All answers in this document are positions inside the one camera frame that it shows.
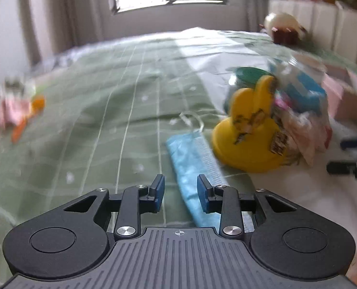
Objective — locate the cream and dark red plush toy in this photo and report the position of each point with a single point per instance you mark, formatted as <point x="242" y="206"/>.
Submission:
<point x="284" y="27"/>

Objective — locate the yellow plush toy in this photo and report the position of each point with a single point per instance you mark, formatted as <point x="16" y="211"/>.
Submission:
<point x="250" y="144"/>

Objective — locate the grey curtain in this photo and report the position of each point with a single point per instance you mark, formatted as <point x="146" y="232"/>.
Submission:
<point x="61" y="12"/>
<point x="250" y="0"/>

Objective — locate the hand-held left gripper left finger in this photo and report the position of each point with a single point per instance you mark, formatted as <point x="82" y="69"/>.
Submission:
<point x="158" y="192"/>

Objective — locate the blue face mask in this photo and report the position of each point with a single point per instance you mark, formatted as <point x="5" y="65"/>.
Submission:
<point x="190" y="162"/>

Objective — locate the white padded headboard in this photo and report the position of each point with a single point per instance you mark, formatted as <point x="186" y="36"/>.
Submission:
<point x="323" y="24"/>

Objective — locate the blue tissue packet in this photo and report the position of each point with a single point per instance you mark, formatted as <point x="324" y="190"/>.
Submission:
<point x="308" y="91"/>

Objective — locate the green round object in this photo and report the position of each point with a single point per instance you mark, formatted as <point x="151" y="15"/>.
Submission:
<point x="247" y="75"/>

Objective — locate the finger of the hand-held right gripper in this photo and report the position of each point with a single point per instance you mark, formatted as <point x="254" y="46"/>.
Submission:
<point x="347" y="168"/>
<point x="356" y="143"/>

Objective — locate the pink and orange soft toy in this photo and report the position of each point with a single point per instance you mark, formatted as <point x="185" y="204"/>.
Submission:
<point x="19" y="108"/>

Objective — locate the clear plastic bag of packets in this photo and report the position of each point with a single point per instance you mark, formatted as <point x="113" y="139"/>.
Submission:
<point x="305" y="126"/>

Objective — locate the cardboard box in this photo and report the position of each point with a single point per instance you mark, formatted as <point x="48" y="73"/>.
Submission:
<point x="354" y="102"/>

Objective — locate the green checked bedsheet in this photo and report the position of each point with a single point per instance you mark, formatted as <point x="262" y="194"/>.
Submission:
<point x="106" y="111"/>

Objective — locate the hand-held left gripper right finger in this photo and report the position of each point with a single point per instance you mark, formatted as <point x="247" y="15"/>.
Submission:
<point x="203" y="192"/>

